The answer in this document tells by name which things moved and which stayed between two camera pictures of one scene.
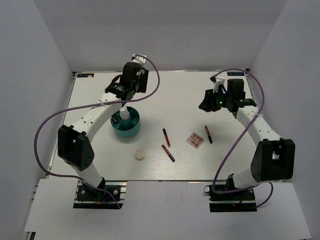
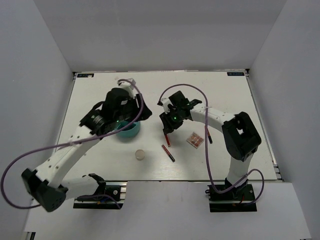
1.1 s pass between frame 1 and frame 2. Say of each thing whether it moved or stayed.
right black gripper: moved
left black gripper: moved
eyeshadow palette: stayed
